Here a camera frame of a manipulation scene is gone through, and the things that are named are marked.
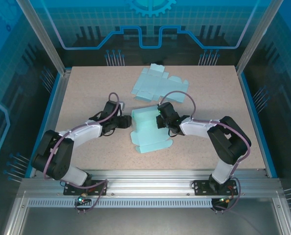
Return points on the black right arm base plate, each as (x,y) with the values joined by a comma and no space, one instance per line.
(201,187)

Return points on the aluminium frame beam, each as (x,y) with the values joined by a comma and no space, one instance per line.
(148,183)

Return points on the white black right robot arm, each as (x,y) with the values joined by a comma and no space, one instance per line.
(197,127)

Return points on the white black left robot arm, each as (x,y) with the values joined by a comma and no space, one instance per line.
(84,133)

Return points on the small connector with green LED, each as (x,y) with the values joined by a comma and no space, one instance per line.
(81,198)
(225,200)

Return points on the aluminium frame post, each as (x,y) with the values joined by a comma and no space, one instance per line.
(255,39)
(45,36)

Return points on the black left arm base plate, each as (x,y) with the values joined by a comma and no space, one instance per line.
(99,189)

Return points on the light blue paper box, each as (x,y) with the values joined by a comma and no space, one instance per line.
(145,132)
(150,80)

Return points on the aluminium side rail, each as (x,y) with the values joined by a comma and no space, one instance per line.
(58,102)

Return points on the blue table side strip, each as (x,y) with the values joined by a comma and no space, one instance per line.
(251,107)
(50,107)

